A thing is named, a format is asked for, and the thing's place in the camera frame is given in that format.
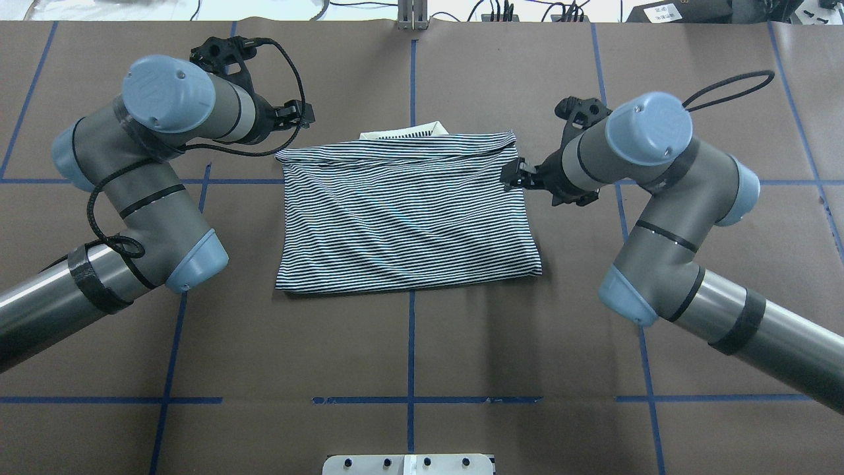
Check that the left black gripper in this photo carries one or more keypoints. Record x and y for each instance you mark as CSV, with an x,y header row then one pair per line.
x,y
265,119

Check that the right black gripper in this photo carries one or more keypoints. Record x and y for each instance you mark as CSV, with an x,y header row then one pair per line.
x,y
554,173

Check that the navy white striped polo shirt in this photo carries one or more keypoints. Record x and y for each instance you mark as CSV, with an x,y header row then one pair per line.
x,y
382,215

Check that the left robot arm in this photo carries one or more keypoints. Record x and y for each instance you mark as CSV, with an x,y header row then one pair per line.
x,y
149,231

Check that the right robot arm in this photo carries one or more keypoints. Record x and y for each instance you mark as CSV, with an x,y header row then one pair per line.
x,y
693,186

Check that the black box with label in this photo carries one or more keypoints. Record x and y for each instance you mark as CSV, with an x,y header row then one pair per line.
x,y
693,12

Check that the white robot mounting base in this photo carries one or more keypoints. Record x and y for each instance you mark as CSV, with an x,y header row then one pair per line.
x,y
437,463

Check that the aluminium frame post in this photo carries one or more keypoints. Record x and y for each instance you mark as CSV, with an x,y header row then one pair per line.
x,y
413,15

